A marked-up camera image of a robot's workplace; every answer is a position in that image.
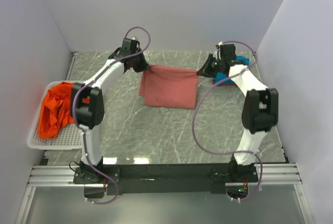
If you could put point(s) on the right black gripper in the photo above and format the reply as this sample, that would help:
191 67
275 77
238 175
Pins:
205 70

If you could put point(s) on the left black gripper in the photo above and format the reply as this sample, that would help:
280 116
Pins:
144 65

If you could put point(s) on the salmon pink t-shirt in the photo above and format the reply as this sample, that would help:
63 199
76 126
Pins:
165 86

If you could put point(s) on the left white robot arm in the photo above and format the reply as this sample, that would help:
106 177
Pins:
87 102

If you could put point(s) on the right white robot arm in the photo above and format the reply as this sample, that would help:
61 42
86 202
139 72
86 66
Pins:
260 110

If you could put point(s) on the folded blue t-shirt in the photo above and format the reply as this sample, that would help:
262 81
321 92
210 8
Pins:
223 76

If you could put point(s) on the orange t-shirt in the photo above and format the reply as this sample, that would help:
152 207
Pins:
55 110

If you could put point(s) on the white plastic basket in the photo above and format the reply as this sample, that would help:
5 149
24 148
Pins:
68 138

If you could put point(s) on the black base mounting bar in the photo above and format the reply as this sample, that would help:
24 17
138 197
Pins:
167 178

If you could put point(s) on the aluminium frame rail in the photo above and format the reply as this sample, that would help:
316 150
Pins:
58 176

